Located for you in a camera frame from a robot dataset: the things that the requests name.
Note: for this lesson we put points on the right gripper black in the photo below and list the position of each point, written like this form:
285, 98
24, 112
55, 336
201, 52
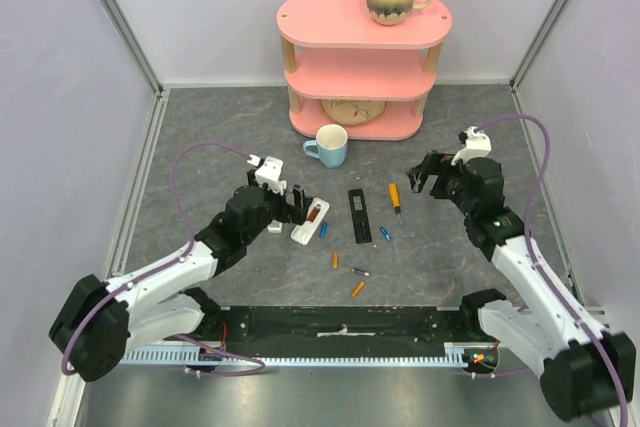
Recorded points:
435, 173

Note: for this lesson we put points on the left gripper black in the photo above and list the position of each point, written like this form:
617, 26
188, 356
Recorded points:
295, 213

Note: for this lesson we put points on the orange handled screwdriver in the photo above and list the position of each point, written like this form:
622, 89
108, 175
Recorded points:
395, 200

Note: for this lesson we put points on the slim white remote control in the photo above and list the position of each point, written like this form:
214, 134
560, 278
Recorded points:
275, 227

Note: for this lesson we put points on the wide white remote control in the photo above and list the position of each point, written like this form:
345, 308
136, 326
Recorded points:
302, 234

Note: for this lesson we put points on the blue battery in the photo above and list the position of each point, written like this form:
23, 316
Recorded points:
386, 234
323, 230

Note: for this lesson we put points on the black remote control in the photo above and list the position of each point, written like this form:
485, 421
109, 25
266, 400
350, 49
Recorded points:
359, 216

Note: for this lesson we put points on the dark battery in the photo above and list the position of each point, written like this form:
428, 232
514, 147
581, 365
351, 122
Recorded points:
360, 272

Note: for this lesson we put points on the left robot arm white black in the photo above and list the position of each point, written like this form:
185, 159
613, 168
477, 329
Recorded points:
102, 320

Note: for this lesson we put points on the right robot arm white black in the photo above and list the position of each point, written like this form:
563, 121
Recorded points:
581, 366

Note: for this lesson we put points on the light blue mug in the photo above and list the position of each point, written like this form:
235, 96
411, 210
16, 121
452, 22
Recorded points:
329, 146

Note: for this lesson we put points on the beige patterned plate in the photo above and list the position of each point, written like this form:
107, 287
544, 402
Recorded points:
352, 112

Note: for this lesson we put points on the pink three tier shelf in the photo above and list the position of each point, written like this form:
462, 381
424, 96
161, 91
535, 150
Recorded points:
333, 49

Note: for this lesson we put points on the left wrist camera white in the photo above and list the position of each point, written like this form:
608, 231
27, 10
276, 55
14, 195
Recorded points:
271, 168

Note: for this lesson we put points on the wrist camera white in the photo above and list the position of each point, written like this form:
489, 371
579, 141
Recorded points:
271, 168
475, 144

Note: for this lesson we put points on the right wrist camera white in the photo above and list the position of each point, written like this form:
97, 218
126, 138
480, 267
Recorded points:
475, 144

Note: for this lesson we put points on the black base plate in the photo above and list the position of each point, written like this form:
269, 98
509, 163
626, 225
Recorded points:
357, 331

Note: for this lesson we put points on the light blue cable duct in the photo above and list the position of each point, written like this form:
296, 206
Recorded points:
183, 354

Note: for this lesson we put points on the right aluminium frame post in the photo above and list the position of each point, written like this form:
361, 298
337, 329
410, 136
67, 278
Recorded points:
543, 33

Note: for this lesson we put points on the aluminium frame post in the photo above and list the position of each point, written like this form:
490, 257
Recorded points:
133, 46
543, 33

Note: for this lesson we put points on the left aluminium frame post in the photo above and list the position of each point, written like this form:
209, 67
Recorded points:
133, 46

